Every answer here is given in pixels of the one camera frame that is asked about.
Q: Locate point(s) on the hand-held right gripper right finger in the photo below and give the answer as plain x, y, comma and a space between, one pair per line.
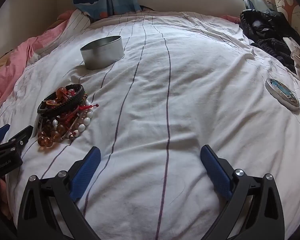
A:
216, 172

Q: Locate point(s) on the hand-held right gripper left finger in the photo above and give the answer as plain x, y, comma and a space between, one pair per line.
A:
88, 172

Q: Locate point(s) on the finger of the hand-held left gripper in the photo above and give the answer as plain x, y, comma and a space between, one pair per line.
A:
20, 140
0, 133

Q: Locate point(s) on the black shiny jacket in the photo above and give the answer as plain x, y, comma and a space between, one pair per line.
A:
265, 22

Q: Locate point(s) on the white striped duvet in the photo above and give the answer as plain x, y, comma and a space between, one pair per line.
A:
177, 105

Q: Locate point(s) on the round metal tin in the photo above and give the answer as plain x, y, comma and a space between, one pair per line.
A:
102, 57

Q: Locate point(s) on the round tin lid blue print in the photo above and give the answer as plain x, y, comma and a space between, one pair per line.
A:
281, 93

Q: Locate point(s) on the pink blanket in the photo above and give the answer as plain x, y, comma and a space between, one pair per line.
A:
15, 62

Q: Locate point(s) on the dark knitted cloth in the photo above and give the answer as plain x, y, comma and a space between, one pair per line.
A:
275, 47

